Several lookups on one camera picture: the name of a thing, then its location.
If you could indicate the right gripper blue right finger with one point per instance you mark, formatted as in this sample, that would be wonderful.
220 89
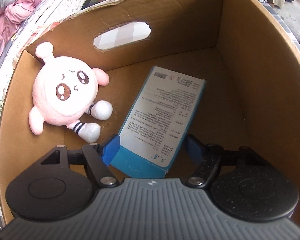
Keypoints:
208 159

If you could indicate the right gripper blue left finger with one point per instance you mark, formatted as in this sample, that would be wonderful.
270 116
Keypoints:
97 160

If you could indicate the white blue paper box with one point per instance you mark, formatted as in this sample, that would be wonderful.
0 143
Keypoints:
154 129

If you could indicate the pink round plush toy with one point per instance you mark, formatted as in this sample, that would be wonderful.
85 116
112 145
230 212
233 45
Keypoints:
64 89

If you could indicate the brown cardboard box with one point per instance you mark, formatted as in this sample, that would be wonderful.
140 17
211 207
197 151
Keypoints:
250 65

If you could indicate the white mattress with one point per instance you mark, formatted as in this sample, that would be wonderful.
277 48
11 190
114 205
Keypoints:
47 13

